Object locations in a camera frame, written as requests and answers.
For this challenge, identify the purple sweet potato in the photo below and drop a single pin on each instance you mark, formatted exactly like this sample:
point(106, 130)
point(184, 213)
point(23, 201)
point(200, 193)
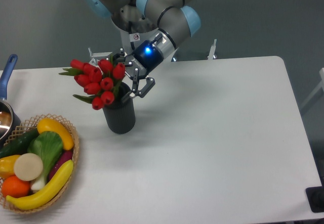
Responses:
point(65, 156)

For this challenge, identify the dark grey ribbed vase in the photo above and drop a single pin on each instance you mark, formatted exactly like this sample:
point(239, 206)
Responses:
point(120, 115)

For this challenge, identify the white table bracket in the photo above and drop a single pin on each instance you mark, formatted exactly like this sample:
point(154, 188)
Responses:
point(212, 53)

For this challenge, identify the blue handled saucepan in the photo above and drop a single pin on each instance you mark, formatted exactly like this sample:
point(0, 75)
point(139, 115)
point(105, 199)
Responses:
point(9, 119)

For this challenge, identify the woven wicker basket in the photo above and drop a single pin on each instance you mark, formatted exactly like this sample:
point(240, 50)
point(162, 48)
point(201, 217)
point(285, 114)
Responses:
point(28, 125)

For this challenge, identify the black device at table edge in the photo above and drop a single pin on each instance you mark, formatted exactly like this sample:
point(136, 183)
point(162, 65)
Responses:
point(315, 198)

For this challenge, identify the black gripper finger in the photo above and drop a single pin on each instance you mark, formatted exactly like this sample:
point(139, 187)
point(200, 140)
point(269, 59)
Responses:
point(136, 75)
point(119, 56)

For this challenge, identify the yellow bell pepper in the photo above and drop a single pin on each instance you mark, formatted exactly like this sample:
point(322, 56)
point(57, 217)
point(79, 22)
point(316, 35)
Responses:
point(7, 166)

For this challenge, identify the yellow banana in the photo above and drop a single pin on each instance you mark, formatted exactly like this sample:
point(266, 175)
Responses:
point(48, 192)

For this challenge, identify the orange fruit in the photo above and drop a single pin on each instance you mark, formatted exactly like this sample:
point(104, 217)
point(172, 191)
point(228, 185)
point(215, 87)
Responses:
point(15, 187)

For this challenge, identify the red tulip bouquet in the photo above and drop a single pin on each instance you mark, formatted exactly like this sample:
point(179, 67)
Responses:
point(102, 84)

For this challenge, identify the green cucumber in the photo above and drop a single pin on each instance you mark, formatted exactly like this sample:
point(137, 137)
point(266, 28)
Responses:
point(20, 144)

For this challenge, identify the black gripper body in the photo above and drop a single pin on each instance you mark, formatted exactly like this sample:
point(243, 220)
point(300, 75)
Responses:
point(143, 60)

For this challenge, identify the green bok choy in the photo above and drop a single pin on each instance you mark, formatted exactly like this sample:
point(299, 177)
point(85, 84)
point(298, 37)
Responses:
point(48, 146)

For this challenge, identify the beige round radish slice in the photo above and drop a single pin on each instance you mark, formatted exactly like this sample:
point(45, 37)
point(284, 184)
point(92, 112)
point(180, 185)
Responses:
point(28, 167)

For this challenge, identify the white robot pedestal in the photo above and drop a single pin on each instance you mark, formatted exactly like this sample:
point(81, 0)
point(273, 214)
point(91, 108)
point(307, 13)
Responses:
point(132, 35)

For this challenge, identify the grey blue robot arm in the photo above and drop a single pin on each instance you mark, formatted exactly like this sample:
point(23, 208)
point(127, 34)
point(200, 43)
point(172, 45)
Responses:
point(175, 22)

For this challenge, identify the white frame at right edge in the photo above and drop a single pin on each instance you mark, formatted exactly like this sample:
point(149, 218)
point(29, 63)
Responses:
point(314, 95)

